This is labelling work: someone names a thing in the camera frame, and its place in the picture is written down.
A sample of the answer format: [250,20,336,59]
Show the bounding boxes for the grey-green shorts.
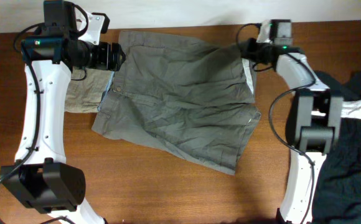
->
[92,30,261,175]

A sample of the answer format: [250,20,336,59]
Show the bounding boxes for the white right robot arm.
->
[236,19,344,223]

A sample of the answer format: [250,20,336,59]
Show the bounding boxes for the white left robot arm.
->
[0,1,126,223]

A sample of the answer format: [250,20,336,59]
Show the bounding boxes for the folded khaki shorts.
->
[65,68,113,113]

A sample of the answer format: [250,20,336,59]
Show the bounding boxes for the dark green garment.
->
[312,72,361,223]

